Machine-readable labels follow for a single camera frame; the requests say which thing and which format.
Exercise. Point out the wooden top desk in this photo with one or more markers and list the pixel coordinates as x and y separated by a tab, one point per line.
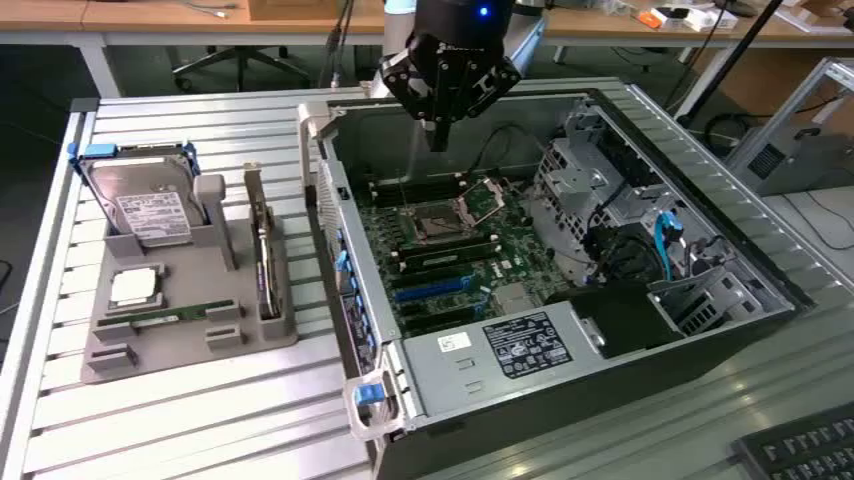
134	17
601	22

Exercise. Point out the open black PC case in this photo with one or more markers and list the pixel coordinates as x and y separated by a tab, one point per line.
568	400

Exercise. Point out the grey power supply unit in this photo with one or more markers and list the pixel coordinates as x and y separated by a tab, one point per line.
441	380

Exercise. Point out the black keyboard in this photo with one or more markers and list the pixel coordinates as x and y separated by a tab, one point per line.
808	450

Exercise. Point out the graphics card with metal bracket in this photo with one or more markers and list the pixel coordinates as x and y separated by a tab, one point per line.
267	280

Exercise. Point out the small orange box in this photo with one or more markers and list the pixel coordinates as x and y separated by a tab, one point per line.
649	19

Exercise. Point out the green RAM stick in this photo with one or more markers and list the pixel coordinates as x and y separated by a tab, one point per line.
174	315

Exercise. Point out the brown wooden box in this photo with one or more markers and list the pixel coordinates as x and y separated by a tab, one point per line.
287	9

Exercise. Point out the grey computer tower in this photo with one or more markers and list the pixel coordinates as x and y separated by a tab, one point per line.
801	160

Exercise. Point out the small white box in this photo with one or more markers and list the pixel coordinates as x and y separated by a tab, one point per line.
710	21

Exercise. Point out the metal socket cover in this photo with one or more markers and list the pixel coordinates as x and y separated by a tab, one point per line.
484	200

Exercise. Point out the CPU socket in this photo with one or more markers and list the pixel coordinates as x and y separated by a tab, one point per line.
437	225

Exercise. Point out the black tripod pole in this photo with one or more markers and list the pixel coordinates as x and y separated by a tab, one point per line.
734	55

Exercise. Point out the thin metal locking lever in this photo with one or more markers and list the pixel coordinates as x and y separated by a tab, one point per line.
404	190

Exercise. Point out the black expansion slot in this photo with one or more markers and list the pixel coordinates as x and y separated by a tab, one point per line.
441	315
444	327
428	280

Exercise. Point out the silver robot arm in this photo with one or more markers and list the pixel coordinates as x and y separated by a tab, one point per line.
397	25

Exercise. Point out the black office chair base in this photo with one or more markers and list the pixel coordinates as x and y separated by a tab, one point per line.
241	60

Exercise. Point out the grey metal drive cage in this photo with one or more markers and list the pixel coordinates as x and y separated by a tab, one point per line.
568	175

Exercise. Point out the silver chipset heat sink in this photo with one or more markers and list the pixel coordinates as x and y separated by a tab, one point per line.
517	300

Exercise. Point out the grey plastic parts rack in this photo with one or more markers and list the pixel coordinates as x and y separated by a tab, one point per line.
194	280

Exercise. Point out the aluminium profile frame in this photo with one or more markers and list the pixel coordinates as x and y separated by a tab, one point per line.
795	100

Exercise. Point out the hard disk in blue carrier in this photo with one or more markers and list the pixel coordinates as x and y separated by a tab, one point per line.
147	200

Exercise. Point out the green motherboard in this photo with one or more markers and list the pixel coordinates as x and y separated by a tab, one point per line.
514	235

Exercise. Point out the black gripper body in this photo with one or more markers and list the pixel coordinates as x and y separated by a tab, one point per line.
461	25

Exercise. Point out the black installed RAM stick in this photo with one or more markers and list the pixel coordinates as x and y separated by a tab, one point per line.
441	260

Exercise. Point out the grey metal disk bay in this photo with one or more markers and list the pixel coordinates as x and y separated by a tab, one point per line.
708	300

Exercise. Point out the silver CPU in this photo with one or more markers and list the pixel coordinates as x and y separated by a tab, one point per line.
134	287

